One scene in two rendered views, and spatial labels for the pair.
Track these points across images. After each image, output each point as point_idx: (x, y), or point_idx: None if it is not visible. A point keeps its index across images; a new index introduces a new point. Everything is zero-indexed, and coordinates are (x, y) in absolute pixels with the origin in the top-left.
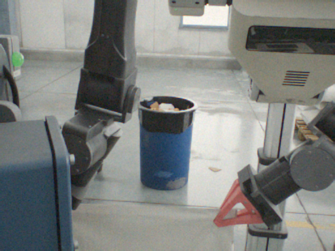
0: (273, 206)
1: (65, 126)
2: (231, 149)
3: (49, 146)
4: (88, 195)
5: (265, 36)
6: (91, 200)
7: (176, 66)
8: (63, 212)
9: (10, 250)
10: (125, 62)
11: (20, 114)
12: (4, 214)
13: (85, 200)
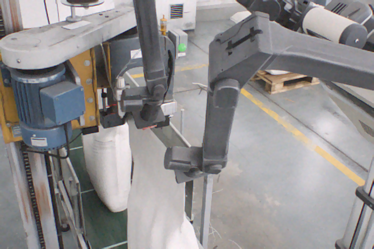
0: (180, 174)
1: (122, 90)
2: None
3: (57, 93)
4: (367, 165)
5: (325, 84)
6: (364, 172)
7: None
8: (53, 111)
9: (47, 114)
10: (148, 73)
11: (79, 81)
12: (45, 105)
13: (359, 168)
